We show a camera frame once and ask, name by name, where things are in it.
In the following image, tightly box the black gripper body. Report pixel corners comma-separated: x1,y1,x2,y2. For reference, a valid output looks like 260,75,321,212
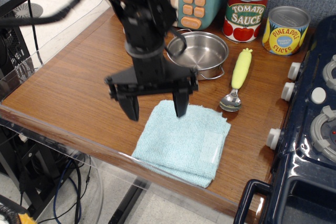
104,48,198,101

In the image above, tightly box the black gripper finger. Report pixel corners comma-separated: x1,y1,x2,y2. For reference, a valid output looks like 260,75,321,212
119,97,139,121
173,90,189,118

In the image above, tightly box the light blue cloth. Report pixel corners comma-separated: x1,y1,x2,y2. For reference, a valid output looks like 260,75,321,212
132,100,231,188

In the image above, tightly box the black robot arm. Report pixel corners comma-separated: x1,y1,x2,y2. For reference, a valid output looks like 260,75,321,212
1,0,198,121

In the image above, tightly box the silver metal pot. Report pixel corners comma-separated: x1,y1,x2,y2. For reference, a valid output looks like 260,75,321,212
166,29,229,80

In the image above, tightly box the black table leg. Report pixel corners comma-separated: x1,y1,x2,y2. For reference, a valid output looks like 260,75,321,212
108,178,148,224

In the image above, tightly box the white stove knob bottom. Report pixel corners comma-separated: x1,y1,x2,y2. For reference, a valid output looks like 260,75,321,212
266,128,281,150

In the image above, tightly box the white stove knob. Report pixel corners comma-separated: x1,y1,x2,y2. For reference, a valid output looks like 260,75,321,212
287,62,301,80
266,128,281,150
281,82,295,102

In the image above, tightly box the white stove knob middle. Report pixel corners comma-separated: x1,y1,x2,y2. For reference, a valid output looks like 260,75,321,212
281,82,295,102

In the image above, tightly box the white stove knob top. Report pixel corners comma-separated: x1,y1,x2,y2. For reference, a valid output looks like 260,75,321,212
287,62,301,80

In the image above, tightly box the tomato sauce can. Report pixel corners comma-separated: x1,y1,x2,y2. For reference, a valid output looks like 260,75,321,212
223,0,268,42

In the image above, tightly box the black computer tower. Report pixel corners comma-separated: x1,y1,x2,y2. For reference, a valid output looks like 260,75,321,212
1,27,34,81

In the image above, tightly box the pineapple slices can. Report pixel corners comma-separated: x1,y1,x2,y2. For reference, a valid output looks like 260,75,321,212
262,6,311,56

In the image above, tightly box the dark blue toy stove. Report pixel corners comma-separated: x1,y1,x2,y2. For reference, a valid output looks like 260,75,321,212
234,16,335,223

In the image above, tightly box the spoon with yellow-green handle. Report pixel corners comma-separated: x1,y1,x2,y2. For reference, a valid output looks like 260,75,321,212
219,48,253,112

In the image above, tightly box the blue cable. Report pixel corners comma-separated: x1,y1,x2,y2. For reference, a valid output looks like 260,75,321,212
53,159,82,224

